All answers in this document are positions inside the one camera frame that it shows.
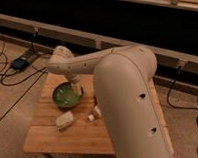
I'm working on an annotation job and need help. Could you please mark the small white toy object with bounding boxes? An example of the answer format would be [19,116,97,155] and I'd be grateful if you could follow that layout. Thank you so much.
[87,106,101,121]

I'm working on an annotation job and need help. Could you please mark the black power adapter box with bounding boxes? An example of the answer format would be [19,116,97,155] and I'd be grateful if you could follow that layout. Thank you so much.
[11,58,29,71]

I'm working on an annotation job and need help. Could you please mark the black floor cable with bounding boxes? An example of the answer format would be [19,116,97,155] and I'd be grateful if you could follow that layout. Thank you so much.
[164,65,198,158]
[0,32,56,127]

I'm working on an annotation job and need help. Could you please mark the green ceramic bowl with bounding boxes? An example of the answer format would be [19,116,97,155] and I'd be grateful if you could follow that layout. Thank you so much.
[52,82,83,109]

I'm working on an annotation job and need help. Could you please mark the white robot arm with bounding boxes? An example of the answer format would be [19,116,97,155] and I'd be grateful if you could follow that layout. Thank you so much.
[48,45,174,158]

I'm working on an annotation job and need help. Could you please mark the wooden table board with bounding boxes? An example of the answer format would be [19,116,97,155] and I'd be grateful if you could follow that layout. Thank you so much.
[18,66,175,158]

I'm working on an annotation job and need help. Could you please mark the black floor cable left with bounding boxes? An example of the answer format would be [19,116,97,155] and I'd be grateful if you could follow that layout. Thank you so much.
[0,32,56,127]

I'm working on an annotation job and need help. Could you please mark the black floor cable right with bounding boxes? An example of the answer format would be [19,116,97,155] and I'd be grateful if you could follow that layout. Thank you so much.
[164,65,198,158]

